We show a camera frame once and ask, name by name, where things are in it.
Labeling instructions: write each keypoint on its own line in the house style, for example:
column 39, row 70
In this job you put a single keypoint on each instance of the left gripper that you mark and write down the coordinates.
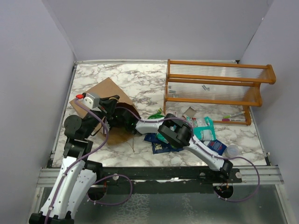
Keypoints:
column 109, row 104

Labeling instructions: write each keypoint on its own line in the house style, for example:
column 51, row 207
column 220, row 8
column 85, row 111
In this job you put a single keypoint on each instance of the brown paper bag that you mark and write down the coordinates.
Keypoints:
column 105, row 93

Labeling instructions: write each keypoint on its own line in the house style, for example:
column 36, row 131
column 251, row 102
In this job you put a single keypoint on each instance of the green snack bag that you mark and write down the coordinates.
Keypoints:
column 158, row 115

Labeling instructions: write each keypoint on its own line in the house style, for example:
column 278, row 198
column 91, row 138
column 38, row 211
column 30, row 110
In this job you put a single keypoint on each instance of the teal snack packet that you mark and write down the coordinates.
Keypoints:
column 203, row 128
column 162, row 138

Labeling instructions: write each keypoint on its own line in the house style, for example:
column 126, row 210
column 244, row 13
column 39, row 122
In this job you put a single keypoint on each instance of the Kettle sea salt vinegar chips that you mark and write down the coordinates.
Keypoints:
column 158, row 146

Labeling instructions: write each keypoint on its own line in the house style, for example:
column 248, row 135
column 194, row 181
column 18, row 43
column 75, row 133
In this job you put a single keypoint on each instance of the blue white snack bag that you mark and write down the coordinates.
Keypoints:
column 216, row 146

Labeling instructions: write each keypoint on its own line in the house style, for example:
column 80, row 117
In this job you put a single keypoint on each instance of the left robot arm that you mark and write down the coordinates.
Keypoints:
column 76, row 175

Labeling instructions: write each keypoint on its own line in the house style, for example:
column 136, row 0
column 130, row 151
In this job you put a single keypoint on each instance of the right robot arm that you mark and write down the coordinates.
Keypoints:
column 177, row 131

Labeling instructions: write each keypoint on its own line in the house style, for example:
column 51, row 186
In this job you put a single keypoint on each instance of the red white staples box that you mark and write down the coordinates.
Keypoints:
column 172, row 112

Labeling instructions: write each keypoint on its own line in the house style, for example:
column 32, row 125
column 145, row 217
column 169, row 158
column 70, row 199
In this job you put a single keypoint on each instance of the open small cardboard box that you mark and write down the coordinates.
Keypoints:
column 190, row 112

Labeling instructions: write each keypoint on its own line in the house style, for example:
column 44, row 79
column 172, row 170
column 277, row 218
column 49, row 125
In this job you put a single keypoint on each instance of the pink marker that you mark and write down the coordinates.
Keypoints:
column 235, row 120

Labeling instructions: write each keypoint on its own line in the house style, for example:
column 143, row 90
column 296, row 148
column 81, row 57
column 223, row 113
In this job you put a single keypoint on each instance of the green marker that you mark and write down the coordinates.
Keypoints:
column 233, row 115

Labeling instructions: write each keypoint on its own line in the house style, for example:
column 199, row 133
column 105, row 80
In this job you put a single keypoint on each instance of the wooden shelf rack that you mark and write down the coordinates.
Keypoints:
column 229, row 83

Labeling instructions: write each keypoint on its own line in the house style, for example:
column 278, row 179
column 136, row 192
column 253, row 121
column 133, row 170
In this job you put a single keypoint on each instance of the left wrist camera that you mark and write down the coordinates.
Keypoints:
column 91, row 101

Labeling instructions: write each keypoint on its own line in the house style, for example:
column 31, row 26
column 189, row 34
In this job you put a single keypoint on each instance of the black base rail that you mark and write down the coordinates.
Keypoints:
column 157, row 180

